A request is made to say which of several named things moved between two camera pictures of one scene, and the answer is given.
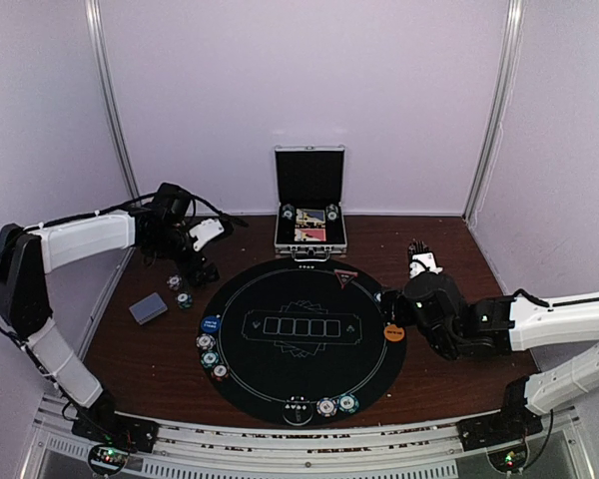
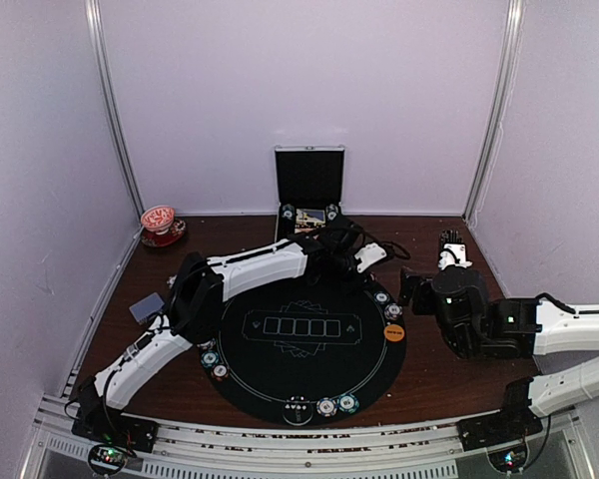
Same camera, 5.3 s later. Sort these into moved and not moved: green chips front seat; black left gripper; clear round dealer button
Moved: black left gripper
Not moved: clear round dealer button; green chips front seat
